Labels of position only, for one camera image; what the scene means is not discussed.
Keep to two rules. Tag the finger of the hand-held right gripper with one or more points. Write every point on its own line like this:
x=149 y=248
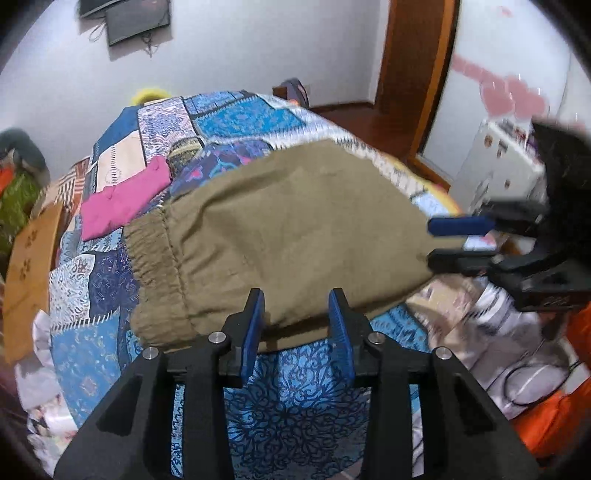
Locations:
x=461 y=261
x=457 y=226

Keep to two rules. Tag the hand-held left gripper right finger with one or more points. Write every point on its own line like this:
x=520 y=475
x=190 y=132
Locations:
x=340 y=332

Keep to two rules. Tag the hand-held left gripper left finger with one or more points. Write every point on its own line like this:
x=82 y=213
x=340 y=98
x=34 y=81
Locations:
x=254 y=332

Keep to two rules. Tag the olive green pants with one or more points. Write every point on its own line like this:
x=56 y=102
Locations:
x=286 y=221

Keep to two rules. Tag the white cloth pile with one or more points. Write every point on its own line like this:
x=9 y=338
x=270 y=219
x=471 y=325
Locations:
x=489 y=323

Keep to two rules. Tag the white cabinet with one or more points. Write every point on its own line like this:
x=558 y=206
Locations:
x=503 y=170

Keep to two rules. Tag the blue patchwork blanket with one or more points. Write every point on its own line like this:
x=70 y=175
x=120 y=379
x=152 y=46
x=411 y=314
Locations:
x=286 y=415

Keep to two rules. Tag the orange cloth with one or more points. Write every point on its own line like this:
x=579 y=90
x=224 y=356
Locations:
x=554 y=415

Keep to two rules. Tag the pink folded cloth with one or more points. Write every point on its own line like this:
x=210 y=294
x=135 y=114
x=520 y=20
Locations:
x=120 y=203

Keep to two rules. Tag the grey purple backpack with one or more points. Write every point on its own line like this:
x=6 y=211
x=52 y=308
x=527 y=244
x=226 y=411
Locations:
x=295 y=92

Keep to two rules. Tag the white crumpled cloth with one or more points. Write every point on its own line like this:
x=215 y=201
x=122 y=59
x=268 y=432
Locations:
x=39 y=383

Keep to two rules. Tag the wooden lap desk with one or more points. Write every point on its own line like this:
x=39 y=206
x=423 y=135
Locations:
x=30 y=277

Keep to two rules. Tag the pink wall decoration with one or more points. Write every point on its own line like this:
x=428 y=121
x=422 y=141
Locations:
x=498 y=92

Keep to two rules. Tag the wooden door frame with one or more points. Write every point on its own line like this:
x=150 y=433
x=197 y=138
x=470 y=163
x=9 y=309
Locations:
x=406 y=69

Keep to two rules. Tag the small black wall monitor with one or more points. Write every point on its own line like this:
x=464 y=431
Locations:
x=138 y=21

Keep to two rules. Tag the black wall television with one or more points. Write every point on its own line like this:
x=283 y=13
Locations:
x=92 y=7

